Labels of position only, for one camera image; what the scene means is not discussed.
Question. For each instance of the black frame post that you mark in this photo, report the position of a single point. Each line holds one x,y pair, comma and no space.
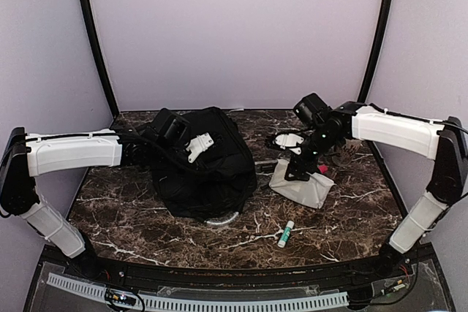
379,35
98,57

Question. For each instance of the black student backpack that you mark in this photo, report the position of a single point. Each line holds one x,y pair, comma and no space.
220,179

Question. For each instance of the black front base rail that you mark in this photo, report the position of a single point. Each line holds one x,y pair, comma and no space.
420,265

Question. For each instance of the green white glue stick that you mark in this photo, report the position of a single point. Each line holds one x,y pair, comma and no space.
286,234

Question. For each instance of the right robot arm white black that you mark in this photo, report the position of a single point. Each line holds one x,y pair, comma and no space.
442,141

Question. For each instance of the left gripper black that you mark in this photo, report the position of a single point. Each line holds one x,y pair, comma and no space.
206,149

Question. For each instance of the white tissue paper bag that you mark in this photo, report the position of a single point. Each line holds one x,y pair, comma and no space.
311,193

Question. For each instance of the cream patterned mug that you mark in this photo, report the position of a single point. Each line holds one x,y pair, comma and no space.
344,154

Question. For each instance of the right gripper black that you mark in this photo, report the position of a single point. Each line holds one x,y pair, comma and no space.
294,167

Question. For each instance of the black marker blue cap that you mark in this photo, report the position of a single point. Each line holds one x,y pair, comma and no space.
265,166

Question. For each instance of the right black frame post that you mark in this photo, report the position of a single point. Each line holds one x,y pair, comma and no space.
379,35

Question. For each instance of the white slotted cable duct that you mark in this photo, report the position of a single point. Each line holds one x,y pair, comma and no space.
147,302

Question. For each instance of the left black frame post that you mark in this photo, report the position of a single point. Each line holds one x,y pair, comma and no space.
98,57

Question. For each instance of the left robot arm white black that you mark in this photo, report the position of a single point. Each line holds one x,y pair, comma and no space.
28,156

